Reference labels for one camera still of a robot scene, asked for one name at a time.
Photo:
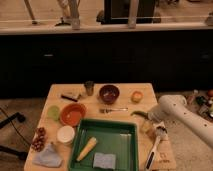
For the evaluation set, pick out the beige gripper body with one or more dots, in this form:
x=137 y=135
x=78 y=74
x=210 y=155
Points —
x=148 y=128

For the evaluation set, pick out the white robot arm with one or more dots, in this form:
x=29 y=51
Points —
x=176 y=106

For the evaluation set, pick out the metal cup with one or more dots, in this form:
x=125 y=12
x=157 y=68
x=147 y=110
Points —
x=89 y=87

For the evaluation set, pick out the white paper cup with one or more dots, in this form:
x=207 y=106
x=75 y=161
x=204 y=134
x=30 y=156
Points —
x=66 y=134

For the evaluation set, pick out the light green cup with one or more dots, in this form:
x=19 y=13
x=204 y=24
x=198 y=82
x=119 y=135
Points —
x=53 y=112

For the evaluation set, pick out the white dish brush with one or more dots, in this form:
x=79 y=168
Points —
x=160 y=133

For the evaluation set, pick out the orange peach fruit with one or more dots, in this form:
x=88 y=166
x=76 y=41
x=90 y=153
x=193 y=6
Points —
x=136 y=96

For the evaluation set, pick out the silver fork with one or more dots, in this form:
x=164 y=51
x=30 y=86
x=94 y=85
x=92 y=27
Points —
x=108 y=110

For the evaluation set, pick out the green plastic tray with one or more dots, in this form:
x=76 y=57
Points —
x=113 y=137

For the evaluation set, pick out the dark red bowl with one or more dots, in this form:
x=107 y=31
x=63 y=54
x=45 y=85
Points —
x=109 y=94

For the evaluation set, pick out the blue sponge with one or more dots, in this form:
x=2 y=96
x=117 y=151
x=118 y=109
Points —
x=104 y=161

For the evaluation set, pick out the orange bowl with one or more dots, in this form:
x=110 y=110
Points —
x=72 y=113

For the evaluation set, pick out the black marker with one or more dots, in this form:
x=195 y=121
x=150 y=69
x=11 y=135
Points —
x=69 y=98

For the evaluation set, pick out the light blue cloth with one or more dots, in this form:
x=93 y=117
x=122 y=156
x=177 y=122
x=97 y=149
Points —
x=48 y=157

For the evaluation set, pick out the red grapes bunch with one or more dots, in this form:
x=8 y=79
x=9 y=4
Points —
x=39 y=141

